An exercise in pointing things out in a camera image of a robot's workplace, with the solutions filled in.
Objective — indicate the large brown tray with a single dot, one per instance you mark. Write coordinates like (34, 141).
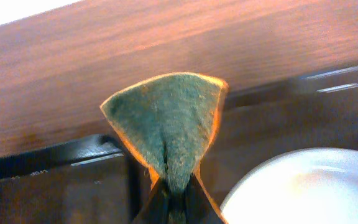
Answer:
(316, 110)

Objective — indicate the orange green sponge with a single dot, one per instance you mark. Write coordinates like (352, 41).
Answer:
(168, 123)

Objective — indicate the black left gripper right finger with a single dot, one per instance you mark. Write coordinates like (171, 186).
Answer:
(198, 208)

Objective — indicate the white plate front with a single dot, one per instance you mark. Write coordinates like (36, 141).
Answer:
(317, 185)

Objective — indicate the small black tray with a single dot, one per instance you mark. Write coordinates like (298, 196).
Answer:
(87, 180)

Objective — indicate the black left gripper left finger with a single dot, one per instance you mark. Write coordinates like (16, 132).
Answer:
(155, 211)

